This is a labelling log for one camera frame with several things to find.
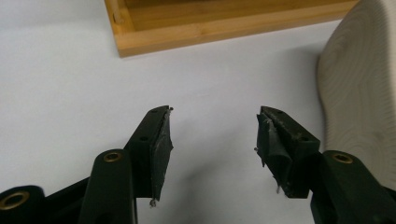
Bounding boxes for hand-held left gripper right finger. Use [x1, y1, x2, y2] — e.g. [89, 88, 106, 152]
[256, 105, 321, 199]

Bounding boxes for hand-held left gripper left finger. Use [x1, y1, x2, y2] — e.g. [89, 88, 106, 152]
[124, 105, 175, 202]

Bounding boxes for grey canvas shoe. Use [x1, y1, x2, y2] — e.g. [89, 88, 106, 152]
[317, 0, 396, 190]

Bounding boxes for wooden shoe rack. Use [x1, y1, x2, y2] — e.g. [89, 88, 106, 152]
[104, 0, 359, 59]

